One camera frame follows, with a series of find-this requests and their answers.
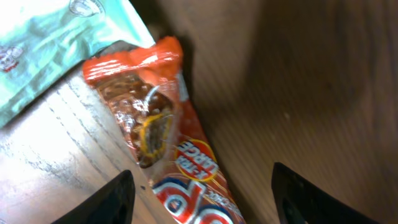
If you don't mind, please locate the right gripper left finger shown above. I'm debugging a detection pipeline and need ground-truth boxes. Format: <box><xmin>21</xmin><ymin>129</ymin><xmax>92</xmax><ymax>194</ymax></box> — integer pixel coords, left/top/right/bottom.
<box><xmin>53</xmin><ymin>170</ymin><xmax>136</xmax><ymax>224</ymax></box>

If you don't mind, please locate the red chocolate bar wrapper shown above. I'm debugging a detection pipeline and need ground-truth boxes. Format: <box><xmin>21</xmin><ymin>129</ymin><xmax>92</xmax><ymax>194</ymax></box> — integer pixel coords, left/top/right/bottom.
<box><xmin>82</xmin><ymin>37</ymin><xmax>244</xmax><ymax>224</ymax></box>

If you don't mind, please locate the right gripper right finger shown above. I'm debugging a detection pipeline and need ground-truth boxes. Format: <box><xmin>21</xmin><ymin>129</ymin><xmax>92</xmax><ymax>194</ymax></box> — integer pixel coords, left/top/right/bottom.
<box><xmin>271</xmin><ymin>162</ymin><xmax>377</xmax><ymax>224</ymax></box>

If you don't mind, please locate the light blue tissue pack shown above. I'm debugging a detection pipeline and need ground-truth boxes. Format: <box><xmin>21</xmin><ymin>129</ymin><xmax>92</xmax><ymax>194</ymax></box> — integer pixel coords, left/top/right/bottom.
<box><xmin>1</xmin><ymin>0</ymin><xmax>154</xmax><ymax>126</ymax></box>

